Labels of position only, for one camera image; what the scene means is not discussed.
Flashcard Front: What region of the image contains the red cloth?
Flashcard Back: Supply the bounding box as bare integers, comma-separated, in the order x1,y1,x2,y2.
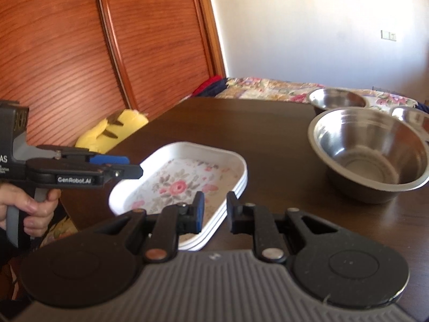
193,75,223,96

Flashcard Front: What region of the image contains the person's left hand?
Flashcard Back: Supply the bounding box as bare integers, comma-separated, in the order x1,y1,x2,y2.
0,184,62,239

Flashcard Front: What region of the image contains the floral blanket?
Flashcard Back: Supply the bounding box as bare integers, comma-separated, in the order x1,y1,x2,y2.
40,77,429,245

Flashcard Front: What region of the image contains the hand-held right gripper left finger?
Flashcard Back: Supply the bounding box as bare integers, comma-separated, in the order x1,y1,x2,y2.
88,191,206,265

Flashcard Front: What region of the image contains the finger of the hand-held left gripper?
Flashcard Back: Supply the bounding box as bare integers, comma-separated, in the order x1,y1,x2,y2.
100,163,145,186
36,145,130,166

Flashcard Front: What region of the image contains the yellow plush toy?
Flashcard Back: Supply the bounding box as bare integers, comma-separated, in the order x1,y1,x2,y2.
74,109,149,151

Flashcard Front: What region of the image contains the large steel bowl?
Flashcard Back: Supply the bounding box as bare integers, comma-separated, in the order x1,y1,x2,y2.
308,107,429,204

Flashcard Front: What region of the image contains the dark blue cloth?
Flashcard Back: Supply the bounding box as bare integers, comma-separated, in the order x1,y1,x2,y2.
188,80,229,100

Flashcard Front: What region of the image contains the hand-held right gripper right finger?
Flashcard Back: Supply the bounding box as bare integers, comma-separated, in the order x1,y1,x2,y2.
226,191,338,265

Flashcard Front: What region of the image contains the wooden slatted wardrobe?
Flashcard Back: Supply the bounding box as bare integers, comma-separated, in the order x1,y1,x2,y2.
0,0,227,148

